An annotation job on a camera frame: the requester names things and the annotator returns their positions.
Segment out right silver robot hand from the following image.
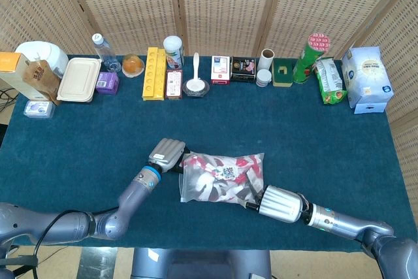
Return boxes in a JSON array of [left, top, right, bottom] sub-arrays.
[[244, 184, 310, 224]]

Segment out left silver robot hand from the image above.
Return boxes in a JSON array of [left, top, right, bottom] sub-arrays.
[[147, 137, 191, 175]]

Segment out frosted plastic zip bag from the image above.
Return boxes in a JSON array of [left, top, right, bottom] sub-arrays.
[[178, 150, 265, 210]]

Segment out red white patterned garment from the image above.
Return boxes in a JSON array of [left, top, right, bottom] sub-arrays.
[[182, 156, 264, 205]]

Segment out green snack bag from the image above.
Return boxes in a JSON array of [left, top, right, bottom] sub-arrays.
[[314, 57, 347, 106]]

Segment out white blue flour bag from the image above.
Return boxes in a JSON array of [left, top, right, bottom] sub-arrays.
[[341, 46, 395, 109]]

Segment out dark red small carton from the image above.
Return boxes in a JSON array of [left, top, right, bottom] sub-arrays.
[[165, 69, 184, 100]]

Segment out patterned ceramic bowl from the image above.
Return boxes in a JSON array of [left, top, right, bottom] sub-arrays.
[[182, 78, 210, 99]]

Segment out yellow plastic egg tray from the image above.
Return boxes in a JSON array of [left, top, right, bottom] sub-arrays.
[[142, 46, 167, 102]]

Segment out blue table cloth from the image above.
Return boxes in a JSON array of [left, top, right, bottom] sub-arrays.
[[0, 54, 411, 254]]

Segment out purple carton box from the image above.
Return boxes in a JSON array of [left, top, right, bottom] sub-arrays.
[[95, 71, 120, 95]]

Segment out orange jelly cup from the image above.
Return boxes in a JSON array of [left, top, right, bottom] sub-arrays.
[[121, 53, 146, 79]]

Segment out white plastic spoon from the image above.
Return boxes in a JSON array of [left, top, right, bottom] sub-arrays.
[[184, 52, 205, 93]]

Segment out red and white box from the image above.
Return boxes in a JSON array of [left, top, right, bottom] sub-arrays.
[[210, 55, 231, 86]]

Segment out white canister with green label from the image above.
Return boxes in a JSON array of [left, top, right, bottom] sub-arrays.
[[163, 35, 185, 70]]

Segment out grey robot torso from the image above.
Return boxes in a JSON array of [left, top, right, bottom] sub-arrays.
[[130, 248, 272, 279]]

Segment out black printed box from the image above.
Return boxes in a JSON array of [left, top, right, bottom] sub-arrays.
[[230, 56, 257, 84]]

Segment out beige lidded food container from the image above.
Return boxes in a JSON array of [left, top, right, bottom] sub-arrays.
[[56, 57, 103, 103]]

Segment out clear plastic water bottle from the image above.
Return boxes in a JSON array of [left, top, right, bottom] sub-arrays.
[[91, 33, 122, 73]]

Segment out small white jar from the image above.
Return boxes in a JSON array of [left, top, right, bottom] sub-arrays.
[[255, 69, 273, 88]]

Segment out green and yellow sponge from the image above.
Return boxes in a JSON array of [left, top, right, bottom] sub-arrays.
[[271, 57, 295, 88]]

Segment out white cardboard box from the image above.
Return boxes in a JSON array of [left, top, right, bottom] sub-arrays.
[[353, 101, 389, 116]]

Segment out clear plastic wipes box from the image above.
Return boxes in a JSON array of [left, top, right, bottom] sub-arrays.
[[23, 99, 55, 120]]

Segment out white paper roll tube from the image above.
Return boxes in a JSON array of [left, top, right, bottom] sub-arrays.
[[260, 48, 275, 73]]

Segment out brown paper pouch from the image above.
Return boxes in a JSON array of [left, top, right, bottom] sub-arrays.
[[22, 59, 63, 107]]

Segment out green chips can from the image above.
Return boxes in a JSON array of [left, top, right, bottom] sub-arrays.
[[292, 33, 332, 84]]

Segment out white kitchen appliance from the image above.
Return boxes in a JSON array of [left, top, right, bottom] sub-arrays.
[[15, 41, 69, 79]]

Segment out orange and beige carton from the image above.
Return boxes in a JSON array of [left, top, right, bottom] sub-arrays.
[[0, 52, 43, 101]]

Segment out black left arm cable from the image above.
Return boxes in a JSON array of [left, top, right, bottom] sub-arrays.
[[0, 205, 120, 279]]

